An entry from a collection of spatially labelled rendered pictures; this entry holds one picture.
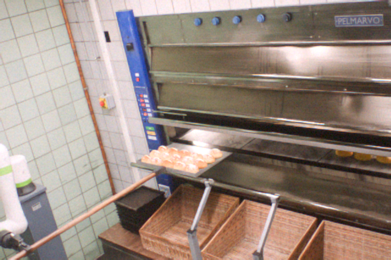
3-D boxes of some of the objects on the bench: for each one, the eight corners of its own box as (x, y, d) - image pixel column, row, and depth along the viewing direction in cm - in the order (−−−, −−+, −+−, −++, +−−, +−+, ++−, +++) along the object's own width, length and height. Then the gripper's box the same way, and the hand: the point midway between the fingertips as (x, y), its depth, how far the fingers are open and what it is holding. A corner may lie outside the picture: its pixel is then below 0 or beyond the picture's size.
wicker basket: (250, 233, 353) (244, 198, 344) (323, 256, 314) (318, 216, 305) (203, 272, 322) (195, 235, 312) (277, 303, 283) (270, 261, 273)
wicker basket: (188, 215, 393) (181, 182, 384) (247, 232, 355) (241, 196, 346) (142, 248, 361) (132, 214, 352) (201, 271, 323) (193, 234, 314)
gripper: (10, 224, 279) (32, 235, 263) (19, 249, 285) (41, 261, 269) (-3, 231, 275) (19, 243, 258) (7, 256, 280) (29, 269, 264)
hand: (27, 250), depth 266 cm, fingers closed on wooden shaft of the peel, 3 cm apart
